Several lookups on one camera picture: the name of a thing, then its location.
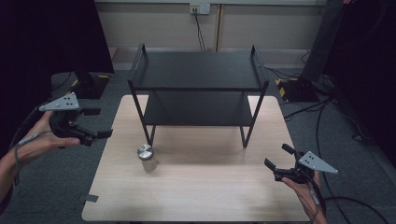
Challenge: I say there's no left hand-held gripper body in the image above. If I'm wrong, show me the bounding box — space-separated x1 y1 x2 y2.
38 91 99 147

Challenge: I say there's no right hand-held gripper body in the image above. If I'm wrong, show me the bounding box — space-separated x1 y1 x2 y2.
274 150 339 185

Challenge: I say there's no silver metal can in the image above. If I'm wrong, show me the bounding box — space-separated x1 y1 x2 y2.
136 144 159 173

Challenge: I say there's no black two-tier metal shelf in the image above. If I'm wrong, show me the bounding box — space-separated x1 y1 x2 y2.
127 43 270 148

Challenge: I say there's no person's right hand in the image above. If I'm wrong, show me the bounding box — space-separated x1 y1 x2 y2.
280 170 323 222

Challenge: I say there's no person's left hand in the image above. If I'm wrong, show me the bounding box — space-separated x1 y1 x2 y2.
13 110 81 167

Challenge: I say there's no black stand base with hazard tape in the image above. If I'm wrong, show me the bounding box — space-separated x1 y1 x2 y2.
64 72 111 101
275 76 321 104

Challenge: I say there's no black curtain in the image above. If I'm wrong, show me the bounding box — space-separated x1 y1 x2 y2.
323 0 396 169
0 0 116 157

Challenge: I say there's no black tape strip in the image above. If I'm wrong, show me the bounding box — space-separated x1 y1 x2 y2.
78 193 100 205

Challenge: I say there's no dark metal stand column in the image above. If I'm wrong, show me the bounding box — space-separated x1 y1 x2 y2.
301 0 347 82

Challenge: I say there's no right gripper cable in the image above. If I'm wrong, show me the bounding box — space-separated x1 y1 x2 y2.
306 171 390 224

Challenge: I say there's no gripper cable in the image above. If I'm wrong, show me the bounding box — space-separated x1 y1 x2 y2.
306 171 390 224
8 106 52 187

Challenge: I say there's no black floor cable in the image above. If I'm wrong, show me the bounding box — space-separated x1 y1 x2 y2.
283 96 332 121

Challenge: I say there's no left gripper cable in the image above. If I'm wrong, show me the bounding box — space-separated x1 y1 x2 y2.
8 106 52 187

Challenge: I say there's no black cable from wall socket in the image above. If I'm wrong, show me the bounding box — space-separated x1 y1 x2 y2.
193 8 207 53

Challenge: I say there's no white wall socket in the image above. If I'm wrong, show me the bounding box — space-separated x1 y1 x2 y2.
189 2 212 16

